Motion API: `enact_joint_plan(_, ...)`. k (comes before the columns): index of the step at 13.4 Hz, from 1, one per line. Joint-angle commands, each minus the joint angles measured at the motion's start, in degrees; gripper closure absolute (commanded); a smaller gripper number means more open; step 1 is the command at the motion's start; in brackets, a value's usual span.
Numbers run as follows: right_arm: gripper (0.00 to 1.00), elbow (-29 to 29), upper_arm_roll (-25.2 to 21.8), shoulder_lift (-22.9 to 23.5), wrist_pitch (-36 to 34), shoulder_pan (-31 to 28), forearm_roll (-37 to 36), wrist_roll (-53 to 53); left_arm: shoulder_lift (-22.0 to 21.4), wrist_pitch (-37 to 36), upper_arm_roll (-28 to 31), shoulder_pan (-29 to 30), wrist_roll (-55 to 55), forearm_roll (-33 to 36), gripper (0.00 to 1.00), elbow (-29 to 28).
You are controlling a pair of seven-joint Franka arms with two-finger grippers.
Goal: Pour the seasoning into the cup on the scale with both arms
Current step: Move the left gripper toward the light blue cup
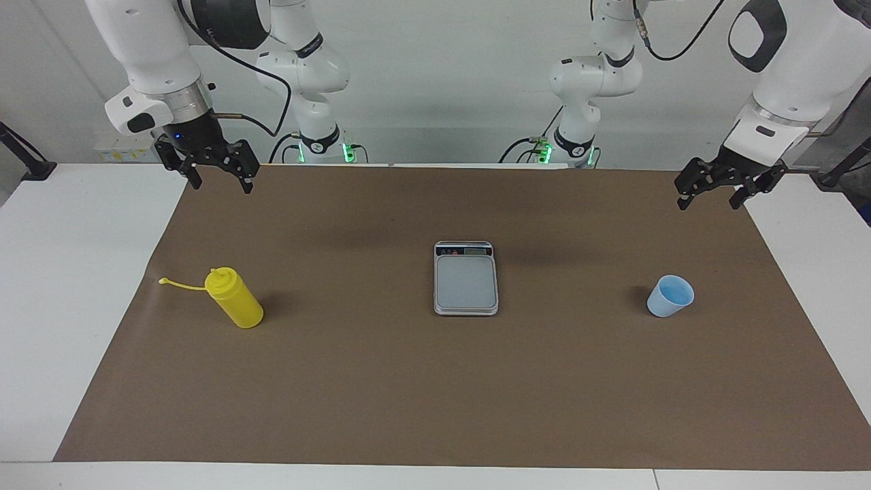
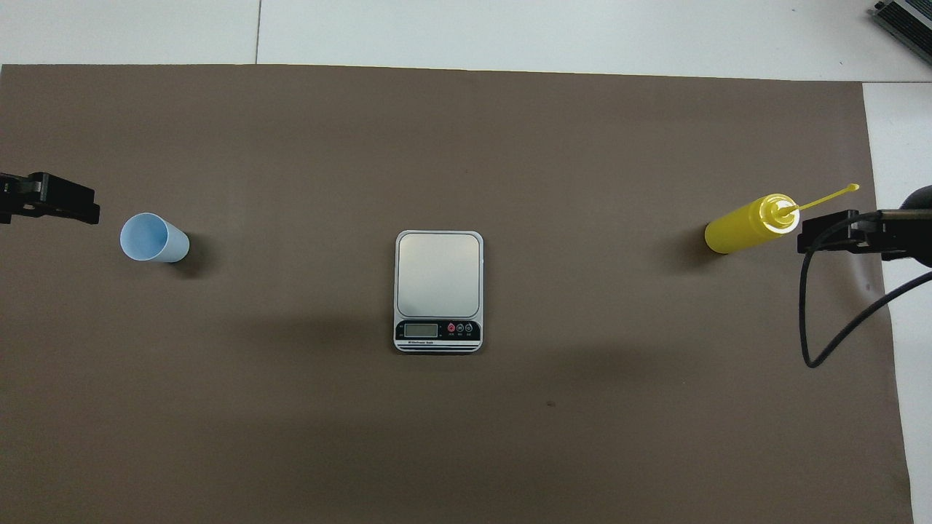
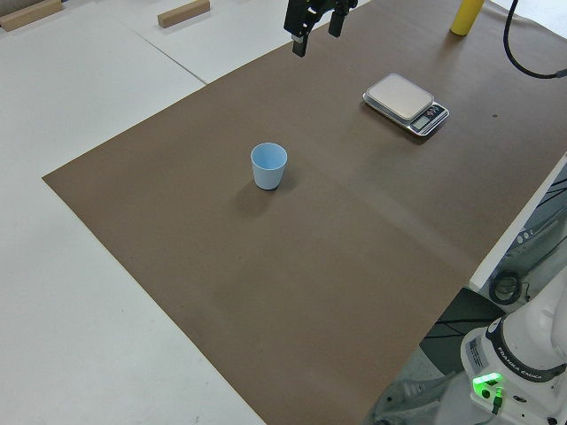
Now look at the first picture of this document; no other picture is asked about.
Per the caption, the white wall power strip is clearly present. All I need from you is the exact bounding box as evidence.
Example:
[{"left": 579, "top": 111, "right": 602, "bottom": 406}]
[{"left": 94, "top": 133, "right": 164, "bottom": 164}]

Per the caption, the black right arm base cable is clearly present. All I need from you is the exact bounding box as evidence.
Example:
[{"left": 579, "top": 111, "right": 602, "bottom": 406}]
[{"left": 268, "top": 131, "right": 303, "bottom": 165}]

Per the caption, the light blue plastic cup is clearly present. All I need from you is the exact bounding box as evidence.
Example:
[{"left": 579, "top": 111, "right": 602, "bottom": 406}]
[{"left": 646, "top": 275, "right": 695, "bottom": 319}]

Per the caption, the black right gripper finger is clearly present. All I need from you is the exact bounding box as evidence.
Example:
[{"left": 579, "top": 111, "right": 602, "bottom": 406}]
[
  {"left": 218, "top": 140, "right": 261, "bottom": 195},
  {"left": 155, "top": 136, "right": 203, "bottom": 190}
]

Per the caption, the black left arm base cable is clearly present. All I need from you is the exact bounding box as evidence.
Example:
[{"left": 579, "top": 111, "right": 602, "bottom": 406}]
[{"left": 499, "top": 105, "right": 565, "bottom": 164}]

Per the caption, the black arm base cable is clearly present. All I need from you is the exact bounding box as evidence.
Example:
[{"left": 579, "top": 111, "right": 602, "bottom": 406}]
[
  {"left": 499, "top": 105, "right": 565, "bottom": 164},
  {"left": 268, "top": 131, "right": 303, "bottom": 165}
]

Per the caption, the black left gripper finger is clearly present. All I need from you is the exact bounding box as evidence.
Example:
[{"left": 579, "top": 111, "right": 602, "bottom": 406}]
[
  {"left": 729, "top": 174, "right": 783, "bottom": 210},
  {"left": 675, "top": 158, "right": 722, "bottom": 212}
]

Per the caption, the brown paper table mat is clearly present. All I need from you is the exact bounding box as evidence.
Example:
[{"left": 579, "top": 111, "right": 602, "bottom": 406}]
[{"left": 53, "top": 163, "right": 871, "bottom": 472}]

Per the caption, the yellow squeeze bottle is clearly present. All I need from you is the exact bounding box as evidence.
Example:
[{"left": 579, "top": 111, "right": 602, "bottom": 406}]
[{"left": 159, "top": 267, "right": 264, "bottom": 329}]

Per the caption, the black clamp mount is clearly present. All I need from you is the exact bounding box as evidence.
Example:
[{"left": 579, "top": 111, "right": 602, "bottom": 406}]
[
  {"left": 0, "top": 121, "right": 57, "bottom": 182},
  {"left": 817, "top": 136, "right": 871, "bottom": 189}
]

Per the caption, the silver digital kitchen scale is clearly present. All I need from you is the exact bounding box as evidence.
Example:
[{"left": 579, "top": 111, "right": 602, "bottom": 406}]
[{"left": 433, "top": 240, "right": 499, "bottom": 317}]

